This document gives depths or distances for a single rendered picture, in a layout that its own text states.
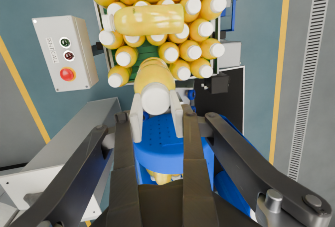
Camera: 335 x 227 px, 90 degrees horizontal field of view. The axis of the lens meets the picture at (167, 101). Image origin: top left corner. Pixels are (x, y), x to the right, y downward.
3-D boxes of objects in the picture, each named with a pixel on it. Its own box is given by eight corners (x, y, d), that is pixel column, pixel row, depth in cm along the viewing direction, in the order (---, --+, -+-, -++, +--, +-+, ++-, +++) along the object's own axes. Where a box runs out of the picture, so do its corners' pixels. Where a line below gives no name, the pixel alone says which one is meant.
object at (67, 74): (63, 80, 49) (61, 81, 48) (59, 68, 48) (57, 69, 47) (76, 79, 49) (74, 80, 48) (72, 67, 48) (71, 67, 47)
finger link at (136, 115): (141, 142, 16) (133, 143, 16) (143, 113, 23) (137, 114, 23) (136, 114, 15) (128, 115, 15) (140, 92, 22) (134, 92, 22)
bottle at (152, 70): (158, 90, 42) (163, 128, 25) (133, 75, 40) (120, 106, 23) (173, 66, 40) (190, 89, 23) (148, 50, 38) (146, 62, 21)
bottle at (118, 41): (130, 33, 65) (122, 30, 47) (124, 50, 67) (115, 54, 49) (111, 25, 63) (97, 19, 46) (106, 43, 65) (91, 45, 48)
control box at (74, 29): (70, 83, 59) (55, 92, 50) (52, 21, 52) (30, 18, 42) (99, 80, 60) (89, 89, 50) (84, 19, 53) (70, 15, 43)
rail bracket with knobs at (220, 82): (199, 87, 75) (206, 95, 66) (198, 71, 73) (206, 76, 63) (220, 85, 76) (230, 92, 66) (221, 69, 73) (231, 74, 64)
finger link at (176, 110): (175, 110, 15) (183, 110, 15) (169, 89, 22) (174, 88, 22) (176, 138, 16) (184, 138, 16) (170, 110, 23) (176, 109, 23)
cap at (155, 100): (160, 115, 24) (160, 120, 23) (136, 102, 23) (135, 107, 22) (174, 93, 23) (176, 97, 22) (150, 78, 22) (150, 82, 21)
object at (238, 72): (198, 185, 218) (202, 195, 204) (185, 71, 164) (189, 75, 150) (237, 177, 220) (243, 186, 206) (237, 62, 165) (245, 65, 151)
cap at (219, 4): (210, 12, 48) (212, 11, 46) (211, -4, 47) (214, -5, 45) (223, 12, 48) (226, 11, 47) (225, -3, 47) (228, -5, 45)
